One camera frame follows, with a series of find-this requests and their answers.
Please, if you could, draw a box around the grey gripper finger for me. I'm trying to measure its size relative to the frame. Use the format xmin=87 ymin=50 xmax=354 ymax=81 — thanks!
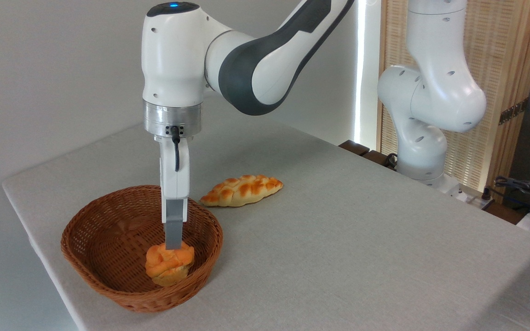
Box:
xmin=162 ymin=198 xmax=188 ymax=251

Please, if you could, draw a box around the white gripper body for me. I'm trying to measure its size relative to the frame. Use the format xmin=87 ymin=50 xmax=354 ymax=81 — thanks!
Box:
xmin=155 ymin=134 xmax=191 ymax=200

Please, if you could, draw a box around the round orange muffin bread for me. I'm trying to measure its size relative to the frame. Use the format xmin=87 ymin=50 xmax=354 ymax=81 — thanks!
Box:
xmin=144 ymin=242 xmax=196 ymax=288

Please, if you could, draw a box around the brown wicker basket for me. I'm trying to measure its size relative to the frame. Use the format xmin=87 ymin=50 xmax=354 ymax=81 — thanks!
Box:
xmin=60 ymin=184 xmax=224 ymax=314

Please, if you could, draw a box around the long braided bread loaf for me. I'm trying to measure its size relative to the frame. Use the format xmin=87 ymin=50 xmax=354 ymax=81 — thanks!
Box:
xmin=199 ymin=174 xmax=284 ymax=208

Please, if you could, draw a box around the dark wooden side table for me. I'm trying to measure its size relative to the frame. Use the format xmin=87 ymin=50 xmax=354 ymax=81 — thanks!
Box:
xmin=338 ymin=140 xmax=400 ymax=171

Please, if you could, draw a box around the grey tablecloth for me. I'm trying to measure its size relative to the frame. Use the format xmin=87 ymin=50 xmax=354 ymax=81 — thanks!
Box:
xmin=1 ymin=94 xmax=530 ymax=331

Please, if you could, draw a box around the dark metal screen hinge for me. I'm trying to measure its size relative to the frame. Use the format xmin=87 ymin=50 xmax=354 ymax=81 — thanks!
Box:
xmin=498 ymin=97 xmax=530 ymax=126

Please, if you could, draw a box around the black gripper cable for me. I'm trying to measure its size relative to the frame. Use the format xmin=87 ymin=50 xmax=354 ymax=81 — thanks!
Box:
xmin=169 ymin=125 xmax=182 ymax=172

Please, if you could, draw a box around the black cable bundle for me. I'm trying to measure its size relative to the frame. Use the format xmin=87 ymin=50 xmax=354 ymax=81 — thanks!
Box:
xmin=493 ymin=176 xmax=530 ymax=217

